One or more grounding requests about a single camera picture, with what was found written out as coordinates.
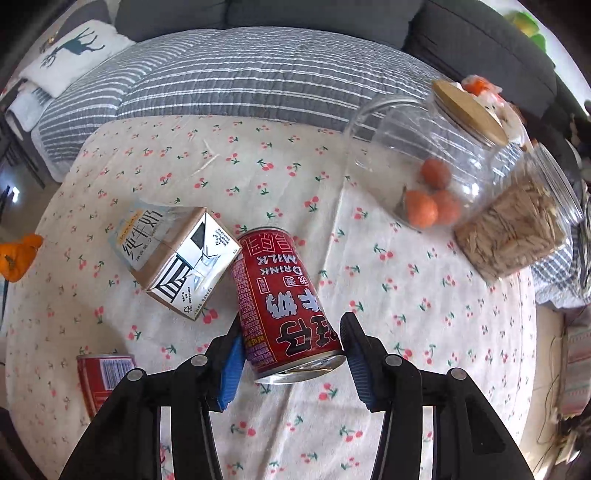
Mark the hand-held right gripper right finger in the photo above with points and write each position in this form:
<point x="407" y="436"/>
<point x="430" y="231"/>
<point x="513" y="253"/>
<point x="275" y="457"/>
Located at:
<point x="358" y="369"/>

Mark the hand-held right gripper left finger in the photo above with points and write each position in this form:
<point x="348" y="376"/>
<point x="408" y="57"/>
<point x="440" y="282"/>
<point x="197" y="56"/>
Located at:
<point x="231" y="369"/>

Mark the red milk can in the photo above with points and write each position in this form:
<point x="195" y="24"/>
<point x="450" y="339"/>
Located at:
<point x="99" y="383"/>
<point x="277" y="300"/>

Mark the white milk carton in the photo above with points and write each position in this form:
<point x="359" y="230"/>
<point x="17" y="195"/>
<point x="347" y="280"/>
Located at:
<point x="175" y="258"/>

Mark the orange peel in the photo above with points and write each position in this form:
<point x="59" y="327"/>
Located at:
<point x="21" y="258"/>

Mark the orange fruit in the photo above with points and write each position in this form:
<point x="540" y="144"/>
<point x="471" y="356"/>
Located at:
<point x="435" y="173"/>
<point x="448" y="207"/>
<point x="421" y="210"/>

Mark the cherry print tablecloth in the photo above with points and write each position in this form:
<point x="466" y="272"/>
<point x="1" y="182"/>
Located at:
<point x="323" y="184"/>

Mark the glass jar with wooden lid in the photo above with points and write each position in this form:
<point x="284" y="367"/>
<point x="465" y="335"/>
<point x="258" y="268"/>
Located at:
<point x="406" y="138"/>

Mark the beige plush toy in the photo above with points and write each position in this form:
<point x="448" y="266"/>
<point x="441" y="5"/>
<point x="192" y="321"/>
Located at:
<point x="508" y="120"/>

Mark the orange white plush toy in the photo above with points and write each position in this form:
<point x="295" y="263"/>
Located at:
<point x="480" y="87"/>

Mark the dark grey sofa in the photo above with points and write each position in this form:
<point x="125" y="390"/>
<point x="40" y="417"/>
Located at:
<point x="471" y="50"/>

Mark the white deer print pillow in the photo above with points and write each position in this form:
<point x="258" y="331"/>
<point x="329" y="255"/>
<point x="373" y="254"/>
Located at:
<point x="69" y="55"/>

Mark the green plush toy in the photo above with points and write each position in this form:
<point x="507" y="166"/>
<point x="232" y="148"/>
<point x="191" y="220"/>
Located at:
<point x="526" y="25"/>

